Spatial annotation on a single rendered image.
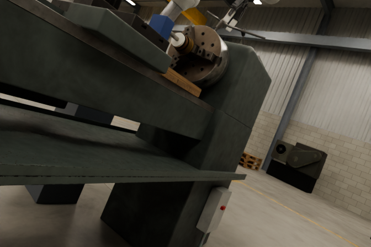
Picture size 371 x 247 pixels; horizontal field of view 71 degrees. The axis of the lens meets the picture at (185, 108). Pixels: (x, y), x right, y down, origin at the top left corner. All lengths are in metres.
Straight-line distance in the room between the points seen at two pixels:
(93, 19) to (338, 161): 10.80
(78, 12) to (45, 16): 0.11
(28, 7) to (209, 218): 1.39
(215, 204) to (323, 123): 10.14
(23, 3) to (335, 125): 11.19
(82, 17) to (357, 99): 11.28
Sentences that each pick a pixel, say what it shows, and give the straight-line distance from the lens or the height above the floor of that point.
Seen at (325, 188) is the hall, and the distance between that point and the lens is 11.17.
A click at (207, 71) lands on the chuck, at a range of 1.29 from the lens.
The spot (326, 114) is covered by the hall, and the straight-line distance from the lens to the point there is 11.65.
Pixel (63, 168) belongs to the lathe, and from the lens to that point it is 0.64.
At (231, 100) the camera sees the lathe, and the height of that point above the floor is 0.94.
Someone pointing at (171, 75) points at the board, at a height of 0.88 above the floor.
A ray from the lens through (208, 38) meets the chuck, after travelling 1.37.
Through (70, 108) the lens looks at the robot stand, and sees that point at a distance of 1.65.
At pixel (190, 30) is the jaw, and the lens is 1.39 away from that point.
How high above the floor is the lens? 0.76
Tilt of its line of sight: 2 degrees up
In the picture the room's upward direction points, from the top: 23 degrees clockwise
